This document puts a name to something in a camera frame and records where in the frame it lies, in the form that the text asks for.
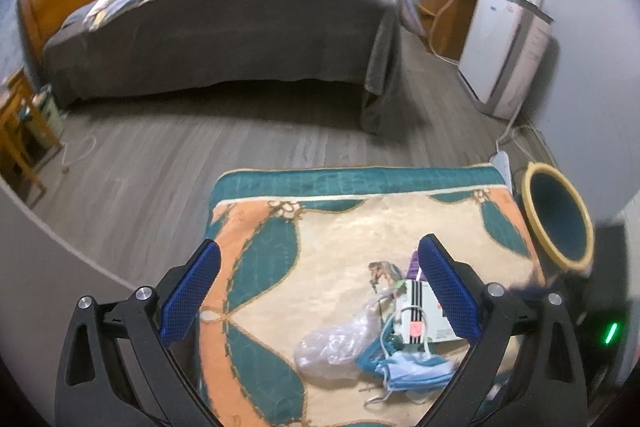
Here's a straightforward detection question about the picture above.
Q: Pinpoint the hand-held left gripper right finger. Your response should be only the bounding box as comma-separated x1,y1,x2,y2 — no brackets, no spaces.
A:
416,234,588,427

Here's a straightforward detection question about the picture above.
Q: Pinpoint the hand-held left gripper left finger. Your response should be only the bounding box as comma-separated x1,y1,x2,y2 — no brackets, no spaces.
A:
54,238,223,427

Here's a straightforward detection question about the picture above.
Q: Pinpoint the white striped box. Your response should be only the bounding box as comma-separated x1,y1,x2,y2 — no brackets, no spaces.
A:
395,279,461,345

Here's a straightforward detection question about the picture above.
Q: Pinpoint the blue face mask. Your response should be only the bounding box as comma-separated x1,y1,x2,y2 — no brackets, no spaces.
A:
357,307,458,405

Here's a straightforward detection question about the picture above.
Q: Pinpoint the clear plastic bag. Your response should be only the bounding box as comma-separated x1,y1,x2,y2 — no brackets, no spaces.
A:
292,302,386,380

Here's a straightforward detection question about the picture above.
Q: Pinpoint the green bin with yellow rim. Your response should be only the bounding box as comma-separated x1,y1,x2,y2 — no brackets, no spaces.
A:
521,162,596,275

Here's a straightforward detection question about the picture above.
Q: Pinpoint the patterned green and orange cushion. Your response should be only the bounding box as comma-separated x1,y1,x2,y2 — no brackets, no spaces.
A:
197,164,546,427

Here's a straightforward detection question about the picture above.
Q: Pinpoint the white power strip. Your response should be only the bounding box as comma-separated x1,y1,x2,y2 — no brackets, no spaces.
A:
492,151,513,188

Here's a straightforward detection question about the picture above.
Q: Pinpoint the small pale green bin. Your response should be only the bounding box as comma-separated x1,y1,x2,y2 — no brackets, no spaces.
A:
30,84,63,135

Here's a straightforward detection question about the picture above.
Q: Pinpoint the wooden nightstand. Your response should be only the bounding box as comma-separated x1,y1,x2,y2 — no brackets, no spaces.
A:
0,69,63,208

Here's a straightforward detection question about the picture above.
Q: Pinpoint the white air purifier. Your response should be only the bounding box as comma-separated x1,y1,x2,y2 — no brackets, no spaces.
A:
459,0,556,120

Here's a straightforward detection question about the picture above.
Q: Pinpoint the grey bed blanket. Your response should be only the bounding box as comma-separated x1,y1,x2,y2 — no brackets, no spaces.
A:
42,0,403,135

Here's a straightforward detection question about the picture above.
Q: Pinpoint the wooden cabinet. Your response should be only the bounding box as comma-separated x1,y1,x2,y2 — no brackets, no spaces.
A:
417,0,476,60

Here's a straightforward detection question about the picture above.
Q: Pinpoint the white power cable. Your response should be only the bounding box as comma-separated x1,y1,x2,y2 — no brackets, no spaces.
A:
495,117,538,158

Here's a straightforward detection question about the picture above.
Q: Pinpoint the thin white floor cable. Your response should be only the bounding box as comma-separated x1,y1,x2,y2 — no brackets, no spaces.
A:
60,134,97,172

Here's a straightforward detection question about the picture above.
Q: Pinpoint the white television cable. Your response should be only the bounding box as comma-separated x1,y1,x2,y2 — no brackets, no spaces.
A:
425,0,461,62

